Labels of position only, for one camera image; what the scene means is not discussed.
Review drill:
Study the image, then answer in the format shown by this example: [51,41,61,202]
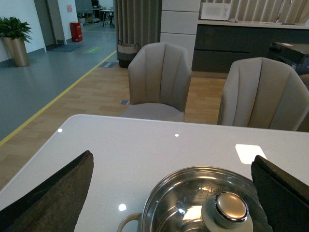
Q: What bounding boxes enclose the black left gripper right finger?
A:
[251,155,309,232]

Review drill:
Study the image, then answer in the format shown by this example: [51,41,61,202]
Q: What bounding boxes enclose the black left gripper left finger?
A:
[0,151,94,232]

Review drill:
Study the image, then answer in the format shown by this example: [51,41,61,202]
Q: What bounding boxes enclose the glass lid gold knob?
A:
[144,166,273,232]

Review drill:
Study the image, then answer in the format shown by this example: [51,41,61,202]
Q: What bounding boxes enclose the beige chair right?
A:
[217,57,309,132]

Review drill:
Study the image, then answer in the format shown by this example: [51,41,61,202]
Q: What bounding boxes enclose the beige chair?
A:
[121,43,191,122]
[217,57,309,132]

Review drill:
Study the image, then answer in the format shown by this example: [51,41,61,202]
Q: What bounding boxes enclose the black box appliance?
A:
[267,42,309,75]

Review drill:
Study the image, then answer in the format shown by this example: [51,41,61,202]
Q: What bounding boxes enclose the beige chair left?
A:
[121,43,191,122]

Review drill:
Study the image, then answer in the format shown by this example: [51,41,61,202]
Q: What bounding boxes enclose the woven basket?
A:
[117,40,140,68]

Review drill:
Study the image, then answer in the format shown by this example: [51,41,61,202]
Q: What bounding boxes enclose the dark kitchen counter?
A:
[192,22,309,73]

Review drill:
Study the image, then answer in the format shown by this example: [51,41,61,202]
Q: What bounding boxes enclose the green plant gold planter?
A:
[0,16,31,67]

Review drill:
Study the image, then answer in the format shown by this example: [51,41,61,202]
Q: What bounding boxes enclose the red bin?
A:
[70,22,83,42]

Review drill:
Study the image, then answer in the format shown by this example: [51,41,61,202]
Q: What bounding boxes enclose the distant black table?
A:
[99,10,114,28]

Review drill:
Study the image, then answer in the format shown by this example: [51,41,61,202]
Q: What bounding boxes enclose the beige curtain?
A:
[113,0,162,47]

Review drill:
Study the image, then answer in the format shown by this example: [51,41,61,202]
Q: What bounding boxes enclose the white microwave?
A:
[200,2,231,21]

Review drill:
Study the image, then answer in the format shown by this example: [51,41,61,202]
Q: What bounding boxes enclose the white pillar cabinet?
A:
[160,0,201,66]

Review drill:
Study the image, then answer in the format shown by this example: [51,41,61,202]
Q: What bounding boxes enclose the steel pot beige handles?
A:
[117,166,273,232]

